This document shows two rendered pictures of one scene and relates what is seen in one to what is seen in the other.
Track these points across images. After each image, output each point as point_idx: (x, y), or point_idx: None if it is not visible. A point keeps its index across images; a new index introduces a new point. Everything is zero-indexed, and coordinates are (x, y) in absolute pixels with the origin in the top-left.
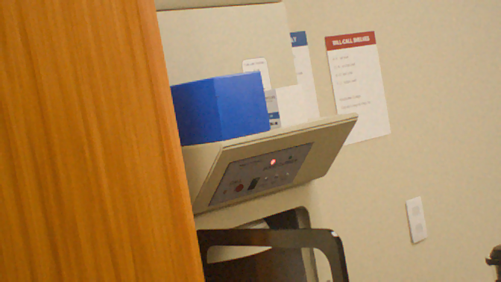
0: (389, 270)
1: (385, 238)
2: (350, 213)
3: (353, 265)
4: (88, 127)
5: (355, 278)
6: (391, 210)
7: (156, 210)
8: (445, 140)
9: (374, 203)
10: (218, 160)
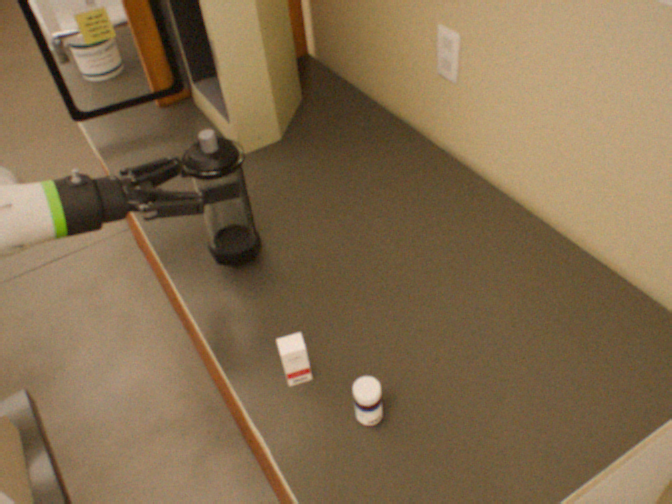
0: (620, 200)
1: (636, 165)
2: (588, 86)
3: (563, 141)
4: None
5: (561, 157)
6: (670, 144)
7: None
8: None
9: (640, 108)
10: None
